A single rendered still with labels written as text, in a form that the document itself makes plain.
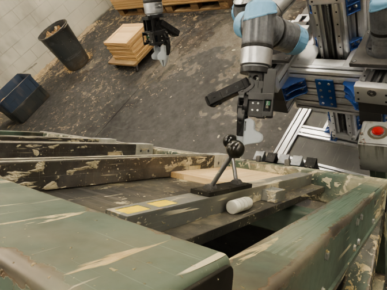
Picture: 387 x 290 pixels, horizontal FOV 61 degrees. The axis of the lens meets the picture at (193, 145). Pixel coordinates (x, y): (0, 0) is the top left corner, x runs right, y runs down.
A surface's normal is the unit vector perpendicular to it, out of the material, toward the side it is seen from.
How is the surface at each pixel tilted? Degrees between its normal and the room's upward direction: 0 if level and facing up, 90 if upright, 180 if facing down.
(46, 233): 51
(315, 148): 0
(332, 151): 0
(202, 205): 90
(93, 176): 90
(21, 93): 90
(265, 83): 43
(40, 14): 90
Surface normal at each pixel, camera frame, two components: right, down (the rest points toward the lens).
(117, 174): 0.81, 0.10
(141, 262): 0.09, -0.99
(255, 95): -0.26, 0.03
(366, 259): -0.40, -0.63
